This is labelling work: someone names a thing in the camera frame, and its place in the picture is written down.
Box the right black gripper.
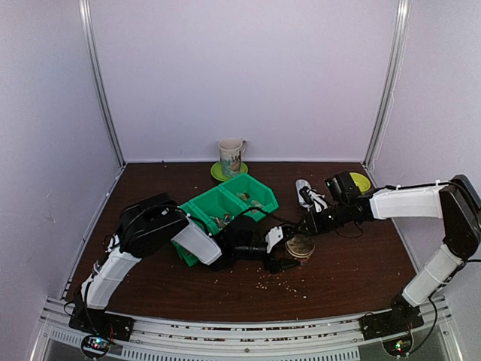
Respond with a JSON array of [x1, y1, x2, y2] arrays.
[[294, 200, 349, 237]]

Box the lime green bowl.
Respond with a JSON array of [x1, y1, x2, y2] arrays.
[[349, 172, 371, 193]]

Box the aluminium frame post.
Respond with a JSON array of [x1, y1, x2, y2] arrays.
[[363, 0, 410, 171], [78, 0, 126, 167]]

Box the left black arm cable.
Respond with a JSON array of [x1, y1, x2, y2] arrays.
[[101, 205, 298, 256]]

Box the right aluminium frame post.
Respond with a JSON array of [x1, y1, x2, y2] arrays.
[[363, 0, 410, 171]]

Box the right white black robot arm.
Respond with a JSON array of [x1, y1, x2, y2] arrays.
[[295, 171, 480, 332]]

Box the green candy bin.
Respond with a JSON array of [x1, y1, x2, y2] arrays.
[[219, 174, 279, 214], [172, 242, 198, 267], [180, 187, 244, 235]]

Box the green saucer plate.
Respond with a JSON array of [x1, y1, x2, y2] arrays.
[[210, 161, 248, 182]]

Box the gold round lid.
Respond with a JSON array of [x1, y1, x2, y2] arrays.
[[285, 235, 316, 256]]

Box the front aluminium rail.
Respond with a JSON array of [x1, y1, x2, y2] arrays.
[[32, 296, 458, 361]]

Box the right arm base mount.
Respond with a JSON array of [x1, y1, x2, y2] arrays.
[[358, 311, 425, 341]]

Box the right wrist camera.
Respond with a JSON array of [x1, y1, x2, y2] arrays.
[[308, 190, 330, 213]]

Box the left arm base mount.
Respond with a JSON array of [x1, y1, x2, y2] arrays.
[[68, 308, 135, 341]]

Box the patterned ceramic mug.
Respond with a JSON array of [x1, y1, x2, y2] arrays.
[[218, 138, 247, 178]]

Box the silver metal scoop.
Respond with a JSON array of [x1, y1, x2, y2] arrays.
[[295, 179, 313, 209]]

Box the clear plastic round container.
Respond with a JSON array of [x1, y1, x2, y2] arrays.
[[293, 255, 311, 262]]

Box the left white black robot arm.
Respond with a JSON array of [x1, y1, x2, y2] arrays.
[[71, 193, 300, 334]]

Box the left aluminium frame post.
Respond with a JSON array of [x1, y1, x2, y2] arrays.
[[78, 0, 126, 167]]

